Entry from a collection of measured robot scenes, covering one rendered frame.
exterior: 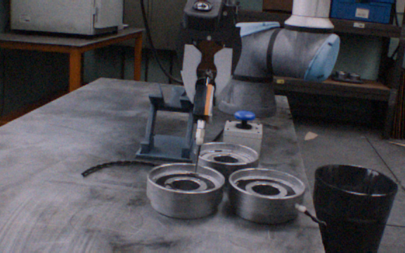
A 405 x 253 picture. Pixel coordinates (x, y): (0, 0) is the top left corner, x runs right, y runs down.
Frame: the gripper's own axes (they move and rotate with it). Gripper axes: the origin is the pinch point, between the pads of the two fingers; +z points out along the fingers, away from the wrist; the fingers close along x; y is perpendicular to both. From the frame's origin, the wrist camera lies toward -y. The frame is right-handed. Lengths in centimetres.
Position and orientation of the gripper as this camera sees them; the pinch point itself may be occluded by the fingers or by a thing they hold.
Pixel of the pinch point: (204, 97)
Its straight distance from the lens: 70.1
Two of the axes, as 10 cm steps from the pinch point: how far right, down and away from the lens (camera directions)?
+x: -9.9, -1.0, 0.7
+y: 0.9, -2.8, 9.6
